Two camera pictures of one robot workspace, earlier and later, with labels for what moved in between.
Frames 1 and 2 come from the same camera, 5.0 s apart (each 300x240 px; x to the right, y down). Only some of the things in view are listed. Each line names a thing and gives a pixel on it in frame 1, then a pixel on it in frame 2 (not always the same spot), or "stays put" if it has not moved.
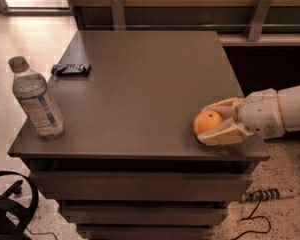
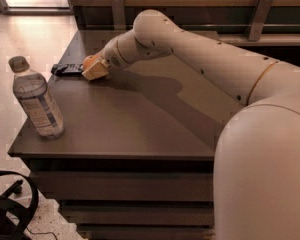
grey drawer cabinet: (129, 165) stays put
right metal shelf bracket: (259, 15) stays put
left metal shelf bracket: (118, 12) stays put
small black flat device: (71, 70) stays put
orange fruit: (206, 121) → (90, 58)
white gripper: (260, 113) → (111, 56)
